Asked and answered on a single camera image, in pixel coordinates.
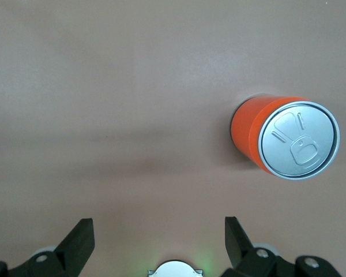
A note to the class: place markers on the orange soda can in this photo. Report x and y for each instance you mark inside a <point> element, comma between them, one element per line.
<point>300,141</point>

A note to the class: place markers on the brown table mat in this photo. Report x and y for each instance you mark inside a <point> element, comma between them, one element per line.
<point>103,86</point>

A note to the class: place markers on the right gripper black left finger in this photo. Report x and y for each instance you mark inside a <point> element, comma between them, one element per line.
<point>72,248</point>

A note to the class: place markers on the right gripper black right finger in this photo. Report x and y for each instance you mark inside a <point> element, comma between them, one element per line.
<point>240,248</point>

